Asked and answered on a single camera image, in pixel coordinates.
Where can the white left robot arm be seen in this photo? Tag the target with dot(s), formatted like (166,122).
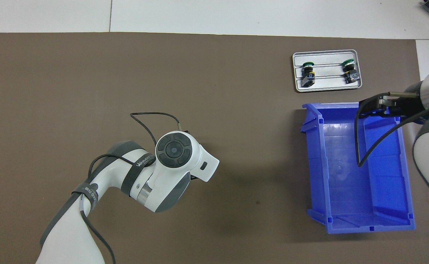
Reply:
(170,165)

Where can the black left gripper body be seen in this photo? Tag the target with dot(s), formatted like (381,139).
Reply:
(196,178)

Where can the brown table mat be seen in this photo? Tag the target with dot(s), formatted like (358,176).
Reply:
(163,73)

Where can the grey metal tray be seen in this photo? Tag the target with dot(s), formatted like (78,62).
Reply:
(328,82)

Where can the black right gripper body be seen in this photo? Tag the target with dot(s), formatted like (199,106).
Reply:
(405,104)

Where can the blue plastic storage bin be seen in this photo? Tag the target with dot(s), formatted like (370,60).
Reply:
(346,183)

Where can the green push button switch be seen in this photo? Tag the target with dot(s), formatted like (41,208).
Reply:
(349,66)
(308,66)

